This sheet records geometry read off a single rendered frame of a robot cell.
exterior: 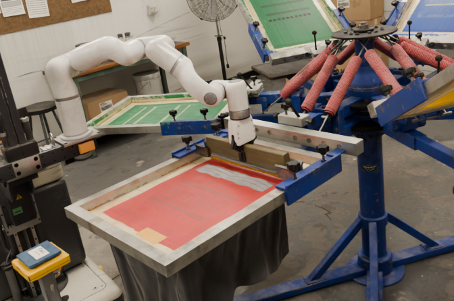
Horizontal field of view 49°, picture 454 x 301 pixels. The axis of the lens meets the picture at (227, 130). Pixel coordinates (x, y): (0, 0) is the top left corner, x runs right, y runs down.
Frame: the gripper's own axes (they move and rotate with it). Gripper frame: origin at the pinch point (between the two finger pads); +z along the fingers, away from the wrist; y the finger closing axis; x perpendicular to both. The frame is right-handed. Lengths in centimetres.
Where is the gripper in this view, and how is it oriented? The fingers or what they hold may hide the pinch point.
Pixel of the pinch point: (245, 154)
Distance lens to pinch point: 185.6
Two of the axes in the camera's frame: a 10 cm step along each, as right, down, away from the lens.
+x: 6.8, 1.4, -7.2
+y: -7.2, 3.3, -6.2
